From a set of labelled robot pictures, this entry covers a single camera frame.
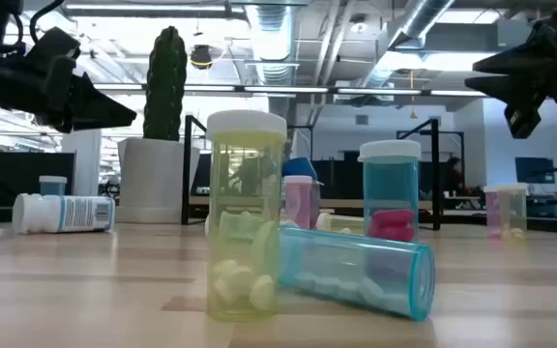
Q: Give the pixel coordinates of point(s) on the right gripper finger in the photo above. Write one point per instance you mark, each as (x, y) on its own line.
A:
(510, 89)
(520, 63)

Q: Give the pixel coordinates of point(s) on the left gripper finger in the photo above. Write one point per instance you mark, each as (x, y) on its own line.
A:
(63, 96)
(99, 106)

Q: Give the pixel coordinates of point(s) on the small teal vial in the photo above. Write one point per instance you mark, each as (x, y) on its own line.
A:
(52, 186)

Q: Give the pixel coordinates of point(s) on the white bottle teal label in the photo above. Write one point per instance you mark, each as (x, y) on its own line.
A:
(41, 212)

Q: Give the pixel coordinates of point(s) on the teal vial pink contents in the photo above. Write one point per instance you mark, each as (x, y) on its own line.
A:
(389, 183)

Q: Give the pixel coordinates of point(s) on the large yellow vial white tablets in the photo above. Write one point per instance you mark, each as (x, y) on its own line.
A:
(240, 193)

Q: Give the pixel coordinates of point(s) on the large teal vial blue tablets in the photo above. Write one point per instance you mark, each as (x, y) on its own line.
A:
(356, 270)

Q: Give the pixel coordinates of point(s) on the white building column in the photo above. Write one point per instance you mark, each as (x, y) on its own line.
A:
(81, 159)

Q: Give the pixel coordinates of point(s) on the green cactus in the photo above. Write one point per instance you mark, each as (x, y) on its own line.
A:
(165, 87)

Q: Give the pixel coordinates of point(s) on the dark computer monitor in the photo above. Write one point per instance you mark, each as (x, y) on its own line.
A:
(535, 169)

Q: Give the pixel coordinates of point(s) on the black room partition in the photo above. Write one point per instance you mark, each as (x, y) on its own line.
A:
(17, 174)

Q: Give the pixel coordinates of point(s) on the person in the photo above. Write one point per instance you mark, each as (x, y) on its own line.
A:
(454, 174)

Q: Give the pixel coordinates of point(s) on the black hanging dome fixture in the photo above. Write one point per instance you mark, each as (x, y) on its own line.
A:
(201, 57)

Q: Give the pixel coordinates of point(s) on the green vial white cap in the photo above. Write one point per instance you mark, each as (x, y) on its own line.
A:
(207, 226)

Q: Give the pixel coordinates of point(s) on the overhead light bar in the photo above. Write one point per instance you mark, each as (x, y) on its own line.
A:
(283, 90)

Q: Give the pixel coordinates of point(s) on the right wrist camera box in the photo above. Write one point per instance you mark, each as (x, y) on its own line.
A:
(522, 118)

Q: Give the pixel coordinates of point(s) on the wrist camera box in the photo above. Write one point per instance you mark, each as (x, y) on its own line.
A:
(522, 118)
(53, 48)

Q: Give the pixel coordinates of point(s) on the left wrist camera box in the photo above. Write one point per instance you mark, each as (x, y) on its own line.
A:
(53, 48)

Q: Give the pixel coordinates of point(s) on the wooden shelf black metal frame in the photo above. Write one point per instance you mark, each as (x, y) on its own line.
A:
(435, 183)

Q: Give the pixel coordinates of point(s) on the silver ventilation duct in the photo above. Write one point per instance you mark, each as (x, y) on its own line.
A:
(273, 43)

